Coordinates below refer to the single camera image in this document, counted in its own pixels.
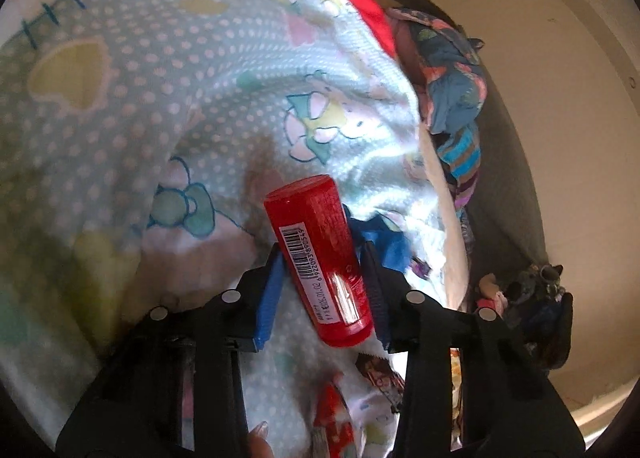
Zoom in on operator hand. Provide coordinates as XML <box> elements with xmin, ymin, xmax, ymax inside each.
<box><xmin>247</xmin><ymin>421</ymin><xmax>274</xmax><ymax>458</ymax></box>

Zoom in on pile of clothes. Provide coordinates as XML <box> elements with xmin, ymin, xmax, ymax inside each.
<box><xmin>476</xmin><ymin>264</ymin><xmax>574</xmax><ymax>372</ymax></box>

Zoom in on blue wrapper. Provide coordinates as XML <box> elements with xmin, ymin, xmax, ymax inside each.
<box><xmin>343</xmin><ymin>205</ymin><xmax>411</xmax><ymax>273</ymax></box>

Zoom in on striped colourful blanket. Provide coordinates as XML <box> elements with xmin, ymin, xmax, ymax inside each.
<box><xmin>436</xmin><ymin>121</ymin><xmax>482</xmax><ymax>211</ymax></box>

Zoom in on light blue cartoon quilt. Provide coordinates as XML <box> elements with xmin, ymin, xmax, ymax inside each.
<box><xmin>1</xmin><ymin>0</ymin><xmax>446</xmax><ymax>445</ymax></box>

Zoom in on red cylindrical tube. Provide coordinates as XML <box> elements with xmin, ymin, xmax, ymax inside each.
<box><xmin>264</xmin><ymin>174</ymin><xmax>373</xmax><ymax>348</ymax></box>

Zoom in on purple candy wrapper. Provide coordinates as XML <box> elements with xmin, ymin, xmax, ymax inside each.
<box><xmin>410</xmin><ymin>258</ymin><xmax>431</xmax><ymax>281</ymax></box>

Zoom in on grey upholstered headboard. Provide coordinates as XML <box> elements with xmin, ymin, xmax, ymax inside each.
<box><xmin>466</xmin><ymin>77</ymin><xmax>548</xmax><ymax>282</ymax></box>

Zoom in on small red white wrapper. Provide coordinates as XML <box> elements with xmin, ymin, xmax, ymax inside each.
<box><xmin>311</xmin><ymin>381</ymin><xmax>358</xmax><ymax>458</ymax></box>

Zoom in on blue floral folded duvet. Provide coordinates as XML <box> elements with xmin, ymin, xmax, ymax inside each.
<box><xmin>386</xmin><ymin>8</ymin><xmax>488</xmax><ymax>134</ymax></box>

